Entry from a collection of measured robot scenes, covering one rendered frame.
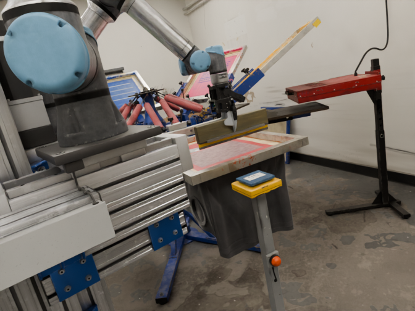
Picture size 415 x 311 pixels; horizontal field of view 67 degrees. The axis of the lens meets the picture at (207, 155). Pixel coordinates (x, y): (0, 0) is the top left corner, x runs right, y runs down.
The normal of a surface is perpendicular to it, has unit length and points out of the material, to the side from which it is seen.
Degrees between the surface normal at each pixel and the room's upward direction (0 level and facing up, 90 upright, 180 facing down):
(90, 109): 72
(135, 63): 90
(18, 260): 90
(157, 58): 90
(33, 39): 98
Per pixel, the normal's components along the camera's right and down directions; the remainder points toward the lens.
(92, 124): 0.32, -0.14
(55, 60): 0.21, 0.33
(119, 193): 0.59, 0.08
